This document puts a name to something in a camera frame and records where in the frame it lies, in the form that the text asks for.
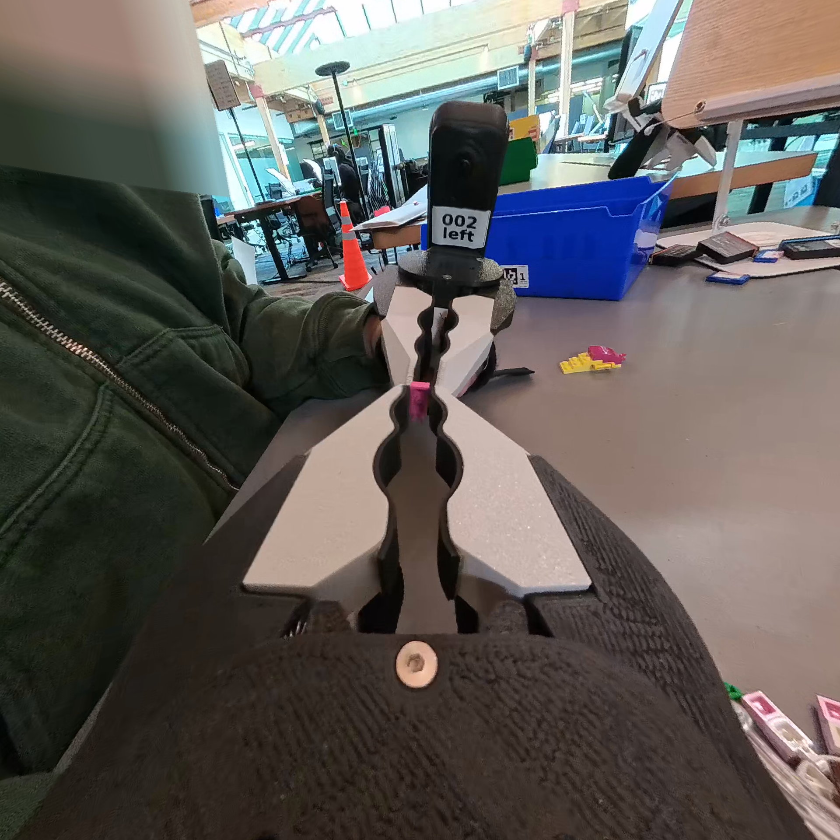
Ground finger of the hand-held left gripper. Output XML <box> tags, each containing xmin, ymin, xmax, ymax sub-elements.
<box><xmin>379</xmin><ymin>286</ymin><xmax>429</xmax><ymax>388</ymax></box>
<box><xmin>435</xmin><ymin>297</ymin><xmax>496</xmax><ymax>397</ymax></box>

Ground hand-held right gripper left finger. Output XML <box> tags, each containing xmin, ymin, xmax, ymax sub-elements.
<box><xmin>243</xmin><ymin>384</ymin><xmax>412</xmax><ymax>631</ymax></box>

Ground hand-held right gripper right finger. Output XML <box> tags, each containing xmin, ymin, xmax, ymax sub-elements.
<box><xmin>427</xmin><ymin>390</ymin><xmax>593</xmax><ymax>602</ymax></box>

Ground person's left forearm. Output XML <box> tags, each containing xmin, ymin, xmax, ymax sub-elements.
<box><xmin>220</xmin><ymin>243</ymin><xmax>389</xmax><ymax>418</ymax></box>

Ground yellow and pink lego assembly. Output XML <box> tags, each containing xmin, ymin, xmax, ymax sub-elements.
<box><xmin>559</xmin><ymin>345</ymin><xmax>627</xmax><ymax>375</ymax></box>

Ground pink and cream lego piece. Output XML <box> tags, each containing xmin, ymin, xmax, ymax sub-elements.
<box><xmin>741</xmin><ymin>689</ymin><xmax>816</xmax><ymax>767</ymax></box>

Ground green plastic bin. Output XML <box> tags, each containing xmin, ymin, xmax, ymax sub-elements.
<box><xmin>500</xmin><ymin>136</ymin><xmax>539</xmax><ymax>186</ymax></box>

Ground white paper sheets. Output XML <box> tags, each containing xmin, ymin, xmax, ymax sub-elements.
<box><xmin>353</xmin><ymin>201</ymin><xmax>429</xmax><ymax>232</ymax></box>

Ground orange traffic cone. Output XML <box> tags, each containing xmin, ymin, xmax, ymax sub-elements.
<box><xmin>337</xmin><ymin>200</ymin><xmax>373</xmax><ymax>292</ymax></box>

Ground blue plastic bin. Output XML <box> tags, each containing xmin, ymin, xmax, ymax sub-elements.
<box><xmin>484</xmin><ymin>173</ymin><xmax>677</xmax><ymax>303</ymax></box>

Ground black floor lamp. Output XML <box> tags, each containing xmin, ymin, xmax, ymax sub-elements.
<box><xmin>314</xmin><ymin>60</ymin><xmax>370</xmax><ymax>201</ymax></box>

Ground wooden office desk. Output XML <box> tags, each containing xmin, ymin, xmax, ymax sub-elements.
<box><xmin>228</xmin><ymin>194</ymin><xmax>342</xmax><ymax>284</ymax></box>

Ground black and white clamp tool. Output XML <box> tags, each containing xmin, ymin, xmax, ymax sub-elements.
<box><xmin>604</xmin><ymin>64</ymin><xmax>718</xmax><ymax>182</ymax></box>

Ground person's green zip jacket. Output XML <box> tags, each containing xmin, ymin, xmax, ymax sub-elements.
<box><xmin>0</xmin><ymin>164</ymin><xmax>290</xmax><ymax>821</ymax></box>

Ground white shelf leg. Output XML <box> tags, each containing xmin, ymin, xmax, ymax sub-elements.
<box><xmin>711</xmin><ymin>120</ymin><xmax>747</xmax><ymax>228</ymax></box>

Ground sign board on stand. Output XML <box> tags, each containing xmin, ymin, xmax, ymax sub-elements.
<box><xmin>204</xmin><ymin>59</ymin><xmax>266</xmax><ymax>201</ymax></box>

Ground black square box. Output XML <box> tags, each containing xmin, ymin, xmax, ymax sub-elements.
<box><xmin>696</xmin><ymin>232</ymin><xmax>760</xmax><ymax>265</ymax></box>

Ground white table mat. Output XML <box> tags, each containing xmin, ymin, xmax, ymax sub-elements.
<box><xmin>656</xmin><ymin>221</ymin><xmax>840</xmax><ymax>279</ymax></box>

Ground wooden shelf board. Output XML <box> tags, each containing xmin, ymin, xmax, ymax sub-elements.
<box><xmin>661</xmin><ymin>0</ymin><xmax>840</xmax><ymax>130</ymax></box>

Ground dark blue tin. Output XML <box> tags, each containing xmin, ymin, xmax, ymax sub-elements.
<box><xmin>780</xmin><ymin>235</ymin><xmax>840</xmax><ymax>261</ymax></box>

